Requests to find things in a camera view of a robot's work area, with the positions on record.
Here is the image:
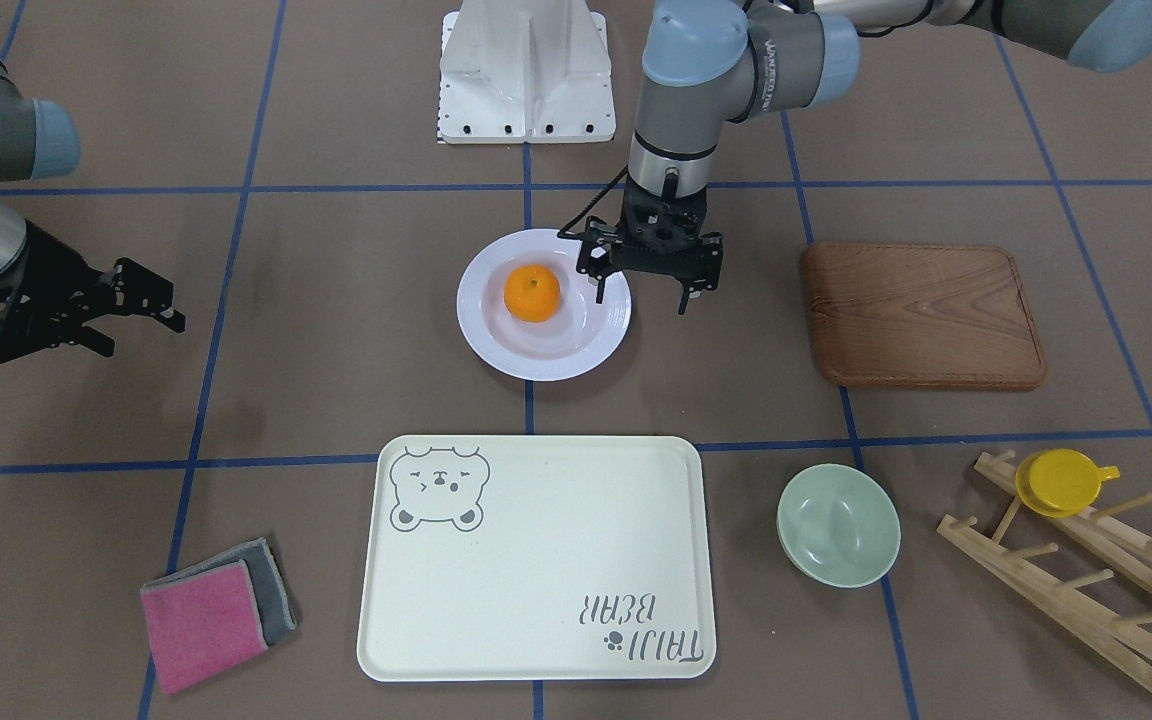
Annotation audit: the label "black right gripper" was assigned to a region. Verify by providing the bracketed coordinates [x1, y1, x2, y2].
[0, 222, 187, 365]

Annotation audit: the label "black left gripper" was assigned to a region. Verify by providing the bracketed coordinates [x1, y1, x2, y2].
[576, 184, 723, 316]

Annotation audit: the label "white plate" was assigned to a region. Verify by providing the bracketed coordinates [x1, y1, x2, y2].
[456, 229, 632, 381]

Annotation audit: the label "orange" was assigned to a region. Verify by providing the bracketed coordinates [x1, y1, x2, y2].
[502, 264, 562, 323]

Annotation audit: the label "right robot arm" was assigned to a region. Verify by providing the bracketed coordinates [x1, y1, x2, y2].
[0, 58, 187, 365]

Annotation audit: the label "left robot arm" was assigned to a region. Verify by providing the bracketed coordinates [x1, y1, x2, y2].
[559, 1, 1152, 306]

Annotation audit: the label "cream bear tray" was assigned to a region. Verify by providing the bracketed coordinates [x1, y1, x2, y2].
[356, 435, 717, 682]

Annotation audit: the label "wooden cutting board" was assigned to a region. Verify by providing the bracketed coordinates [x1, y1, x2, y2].
[801, 241, 1048, 391]

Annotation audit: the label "green bowl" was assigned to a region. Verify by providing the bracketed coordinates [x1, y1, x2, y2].
[776, 462, 902, 589]

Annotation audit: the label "pink and grey cloths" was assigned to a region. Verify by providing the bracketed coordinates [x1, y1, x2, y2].
[141, 537, 298, 694]

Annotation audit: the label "yellow mug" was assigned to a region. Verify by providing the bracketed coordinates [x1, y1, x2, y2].
[1014, 448, 1121, 518]

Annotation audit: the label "wooden dish rack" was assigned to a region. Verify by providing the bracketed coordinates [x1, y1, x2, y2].
[937, 450, 1152, 694]

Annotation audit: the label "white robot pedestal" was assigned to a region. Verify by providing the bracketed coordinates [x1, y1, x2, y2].
[435, 1, 617, 145]

